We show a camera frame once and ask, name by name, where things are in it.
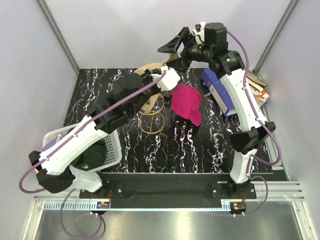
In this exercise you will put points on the black wire hat stand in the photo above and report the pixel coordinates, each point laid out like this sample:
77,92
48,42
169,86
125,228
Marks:
180,120

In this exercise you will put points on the blue binder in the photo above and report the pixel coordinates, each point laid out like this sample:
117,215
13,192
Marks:
219,92

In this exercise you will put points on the magenta mesh cap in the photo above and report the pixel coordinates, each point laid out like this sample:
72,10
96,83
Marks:
186,102

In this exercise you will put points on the white plastic basket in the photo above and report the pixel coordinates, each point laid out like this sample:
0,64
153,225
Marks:
111,141

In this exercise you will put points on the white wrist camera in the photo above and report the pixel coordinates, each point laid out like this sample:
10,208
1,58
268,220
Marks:
168,79
199,30

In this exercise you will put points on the dark green cap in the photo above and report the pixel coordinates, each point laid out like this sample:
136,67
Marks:
93,157

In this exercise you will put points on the beige baseball cap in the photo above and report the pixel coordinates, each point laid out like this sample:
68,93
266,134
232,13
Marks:
153,67

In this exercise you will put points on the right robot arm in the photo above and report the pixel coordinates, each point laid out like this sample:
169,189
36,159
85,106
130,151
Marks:
208,44

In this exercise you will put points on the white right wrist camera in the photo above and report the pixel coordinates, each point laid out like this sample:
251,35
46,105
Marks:
199,30

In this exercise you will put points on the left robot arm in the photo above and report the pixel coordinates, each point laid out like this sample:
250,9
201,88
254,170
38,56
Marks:
55,171

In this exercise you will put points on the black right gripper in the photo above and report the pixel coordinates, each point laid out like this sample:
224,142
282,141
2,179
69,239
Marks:
182,64

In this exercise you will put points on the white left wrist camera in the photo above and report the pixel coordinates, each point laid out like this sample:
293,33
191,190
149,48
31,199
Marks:
168,79

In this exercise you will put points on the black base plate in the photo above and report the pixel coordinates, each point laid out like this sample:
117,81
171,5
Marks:
169,191

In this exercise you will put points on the purple cap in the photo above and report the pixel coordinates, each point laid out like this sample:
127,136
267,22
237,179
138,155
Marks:
53,142

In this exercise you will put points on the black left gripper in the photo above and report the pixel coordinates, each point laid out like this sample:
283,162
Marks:
148,77

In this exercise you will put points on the stack of books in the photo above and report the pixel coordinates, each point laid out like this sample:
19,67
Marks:
257,86

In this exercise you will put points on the gold wire hat stand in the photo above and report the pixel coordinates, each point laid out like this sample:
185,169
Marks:
153,110

